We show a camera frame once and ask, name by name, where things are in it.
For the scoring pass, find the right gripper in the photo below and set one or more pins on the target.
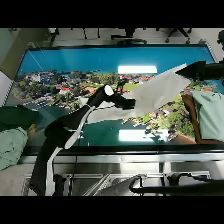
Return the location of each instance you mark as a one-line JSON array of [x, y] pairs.
[[197, 70]]

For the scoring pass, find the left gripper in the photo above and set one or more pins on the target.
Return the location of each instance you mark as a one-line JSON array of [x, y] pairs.
[[126, 102]]

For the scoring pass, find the white shirt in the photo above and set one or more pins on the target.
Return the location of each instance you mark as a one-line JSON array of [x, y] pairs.
[[156, 91]]

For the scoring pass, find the brown garment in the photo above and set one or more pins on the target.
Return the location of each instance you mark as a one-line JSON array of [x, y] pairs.
[[188, 110]]

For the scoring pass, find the silver frame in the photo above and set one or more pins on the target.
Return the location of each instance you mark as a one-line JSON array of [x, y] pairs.
[[100, 168]]

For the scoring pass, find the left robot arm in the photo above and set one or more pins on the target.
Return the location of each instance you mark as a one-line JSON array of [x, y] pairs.
[[63, 133]]

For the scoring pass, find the pale green garment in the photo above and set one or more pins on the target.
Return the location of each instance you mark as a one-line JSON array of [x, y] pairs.
[[11, 146], [210, 115]]

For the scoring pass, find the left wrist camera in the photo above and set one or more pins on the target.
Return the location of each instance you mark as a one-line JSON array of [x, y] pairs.
[[121, 85]]

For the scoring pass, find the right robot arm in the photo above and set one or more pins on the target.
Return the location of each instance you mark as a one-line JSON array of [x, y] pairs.
[[215, 70]]

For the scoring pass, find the dark green garment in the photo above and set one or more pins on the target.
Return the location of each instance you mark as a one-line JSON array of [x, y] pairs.
[[16, 116]]

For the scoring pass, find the black chair base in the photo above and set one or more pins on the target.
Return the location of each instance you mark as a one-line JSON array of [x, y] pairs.
[[178, 31], [129, 33]]

